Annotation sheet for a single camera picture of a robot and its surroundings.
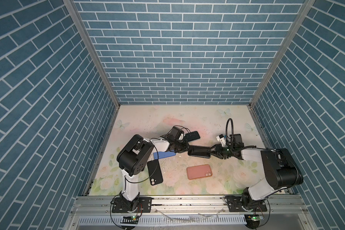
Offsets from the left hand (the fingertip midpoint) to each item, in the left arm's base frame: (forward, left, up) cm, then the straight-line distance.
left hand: (191, 149), depth 93 cm
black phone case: (-17, +21, -2) cm, 28 cm away
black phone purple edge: (+11, -1, -3) cm, 12 cm away
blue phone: (-3, +18, -2) cm, 18 cm away
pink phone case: (-14, -3, -2) cm, 15 cm away
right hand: (-2, -10, +2) cm, 10 cm away
